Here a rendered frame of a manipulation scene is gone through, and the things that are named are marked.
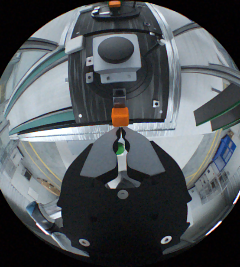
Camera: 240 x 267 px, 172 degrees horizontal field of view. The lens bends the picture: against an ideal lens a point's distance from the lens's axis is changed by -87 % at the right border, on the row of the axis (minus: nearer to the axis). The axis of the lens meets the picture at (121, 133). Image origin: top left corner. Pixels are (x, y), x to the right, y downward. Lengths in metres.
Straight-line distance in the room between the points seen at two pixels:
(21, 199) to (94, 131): 8.64
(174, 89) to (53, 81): 0.37
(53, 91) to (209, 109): 0.45
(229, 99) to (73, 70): 0.34
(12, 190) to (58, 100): 8.32
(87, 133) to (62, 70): 0.23
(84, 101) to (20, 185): 8.34
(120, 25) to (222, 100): 0.29
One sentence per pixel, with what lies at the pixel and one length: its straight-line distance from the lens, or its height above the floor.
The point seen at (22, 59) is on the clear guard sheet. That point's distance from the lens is 0.34.
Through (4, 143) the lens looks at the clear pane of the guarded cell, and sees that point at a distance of 1.34.
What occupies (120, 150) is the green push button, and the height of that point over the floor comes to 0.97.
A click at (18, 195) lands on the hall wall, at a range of 8.58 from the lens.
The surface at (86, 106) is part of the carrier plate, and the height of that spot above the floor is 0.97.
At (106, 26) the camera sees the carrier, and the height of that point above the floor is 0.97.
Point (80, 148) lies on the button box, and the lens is 0.31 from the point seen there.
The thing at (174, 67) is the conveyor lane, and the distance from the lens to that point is 0.27.
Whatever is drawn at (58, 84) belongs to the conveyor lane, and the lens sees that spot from 0.32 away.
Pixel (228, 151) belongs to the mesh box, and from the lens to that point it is 4.26.
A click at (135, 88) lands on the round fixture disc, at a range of 0.18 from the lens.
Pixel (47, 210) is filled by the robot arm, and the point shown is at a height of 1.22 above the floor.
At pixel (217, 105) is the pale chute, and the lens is 0.23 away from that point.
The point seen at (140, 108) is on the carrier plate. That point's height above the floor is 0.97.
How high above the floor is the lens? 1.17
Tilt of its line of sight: 58 degrees down
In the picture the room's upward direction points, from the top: 177 degrees clockwise
